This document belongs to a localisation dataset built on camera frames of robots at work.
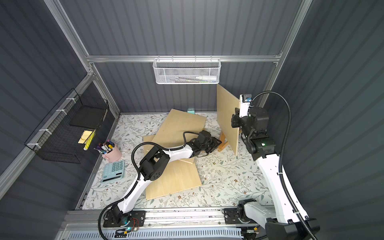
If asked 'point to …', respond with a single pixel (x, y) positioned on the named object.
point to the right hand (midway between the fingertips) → (242, 107)
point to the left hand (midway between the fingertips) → (225, 146)
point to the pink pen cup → (109, 150)
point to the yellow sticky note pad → (85, 135)
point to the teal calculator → (113, 170)
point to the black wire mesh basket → (75, 113)
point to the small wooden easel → (224, 143)
